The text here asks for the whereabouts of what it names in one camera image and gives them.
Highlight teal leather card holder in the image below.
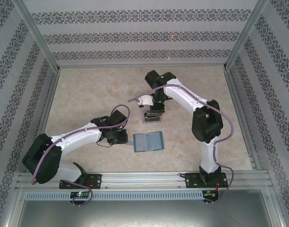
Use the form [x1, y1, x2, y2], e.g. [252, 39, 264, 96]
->
[126, 131, 164, 153]

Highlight clear acrylic card stand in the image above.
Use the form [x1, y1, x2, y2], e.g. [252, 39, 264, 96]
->
[141, 107, 163, 125]

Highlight small circuit board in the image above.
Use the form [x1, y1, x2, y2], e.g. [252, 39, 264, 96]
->
[70, 191, 90, 200]
[202, 190, 219, 199]

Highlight grey metal panel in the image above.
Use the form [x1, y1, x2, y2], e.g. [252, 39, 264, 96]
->
[15, 200, 281, 227]

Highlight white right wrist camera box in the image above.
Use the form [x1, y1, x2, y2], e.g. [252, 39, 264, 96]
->
[136, 94, 155, 107]

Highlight aluminium rear frame bar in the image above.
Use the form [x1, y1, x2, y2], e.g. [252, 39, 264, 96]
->
[58, 62, 227, 69]

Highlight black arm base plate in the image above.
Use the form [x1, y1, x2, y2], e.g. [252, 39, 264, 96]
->
[184, 172, 228, 189]
[59, 174, 103, 190]

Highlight aluminium mounting rail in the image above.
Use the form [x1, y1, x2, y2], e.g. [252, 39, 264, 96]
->
[15, 171, 271, 191]

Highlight slotted grey cable duct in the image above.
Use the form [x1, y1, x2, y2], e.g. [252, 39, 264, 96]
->
[25, 190, 204, 201]

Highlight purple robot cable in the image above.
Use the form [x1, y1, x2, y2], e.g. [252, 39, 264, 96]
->
[30, 104, 132, 204]
[128, 82, 235, 204]

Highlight aluminium table side rail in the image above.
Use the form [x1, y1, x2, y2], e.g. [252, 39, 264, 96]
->
[223, 70, 263, 171]
[26, 70, 61, 173]

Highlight aluminium frame post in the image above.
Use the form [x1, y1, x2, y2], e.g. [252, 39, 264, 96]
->
[222, 0, 271, 71]
[13, 0, 61, 71]

